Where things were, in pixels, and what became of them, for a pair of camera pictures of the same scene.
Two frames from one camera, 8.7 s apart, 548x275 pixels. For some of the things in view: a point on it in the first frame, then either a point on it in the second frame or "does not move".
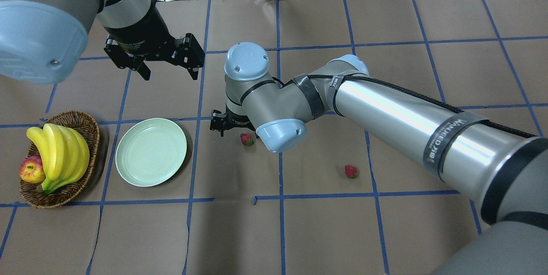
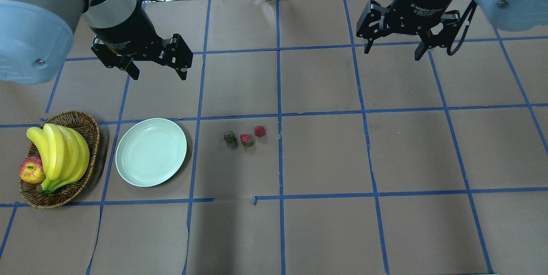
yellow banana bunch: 64,152 does not move
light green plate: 150,151 does not move
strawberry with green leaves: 246,139 does not move
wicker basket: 87,126 does not move
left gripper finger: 144,70 to 132,70
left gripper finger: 194,72 to 182,73
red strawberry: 351,171 to 229,136
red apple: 31,169 does not move
